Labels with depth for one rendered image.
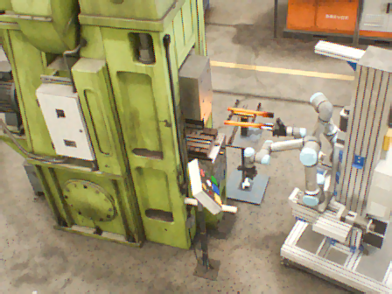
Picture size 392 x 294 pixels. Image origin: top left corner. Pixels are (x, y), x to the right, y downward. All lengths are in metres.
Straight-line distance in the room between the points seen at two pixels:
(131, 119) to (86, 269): 1.62
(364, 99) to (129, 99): 1.66
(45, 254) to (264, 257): 2.05
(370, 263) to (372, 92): 1.66
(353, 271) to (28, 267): 2.90
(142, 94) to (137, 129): 0.36
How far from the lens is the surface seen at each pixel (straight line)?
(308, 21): 7.59
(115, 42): 3.56
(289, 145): 3.83
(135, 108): 3.90
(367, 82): 3.52
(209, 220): 4.91
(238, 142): 4.75
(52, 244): 5.23
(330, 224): 4.13
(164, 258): 4.85
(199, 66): 3.90
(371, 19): 7.49
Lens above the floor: 3.90
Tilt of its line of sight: 42 degrees down
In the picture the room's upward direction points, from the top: 6 degrees counter-clockwise
